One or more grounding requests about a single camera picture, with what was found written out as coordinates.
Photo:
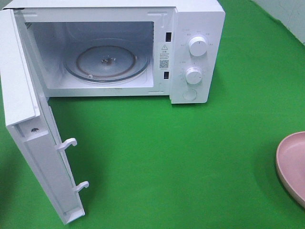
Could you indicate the white microwave knob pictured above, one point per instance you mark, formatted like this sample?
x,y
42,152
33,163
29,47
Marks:
x,y
197,46
193,75

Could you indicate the white microwave oven body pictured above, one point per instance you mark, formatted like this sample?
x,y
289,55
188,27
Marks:
x,y
53,25

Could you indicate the white microwave door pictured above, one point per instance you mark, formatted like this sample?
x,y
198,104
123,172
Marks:
x,y
30,121

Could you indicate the glass microwave turntable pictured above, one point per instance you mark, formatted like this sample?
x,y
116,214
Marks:
x,y
107,60

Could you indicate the green table cloth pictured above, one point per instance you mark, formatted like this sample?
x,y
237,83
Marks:
x,y
156,165

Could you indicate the round white door release button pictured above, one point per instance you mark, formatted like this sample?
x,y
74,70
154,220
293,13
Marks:
x,y
190,94

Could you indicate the pink round plate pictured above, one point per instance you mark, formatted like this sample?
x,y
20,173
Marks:
x,y
290,165

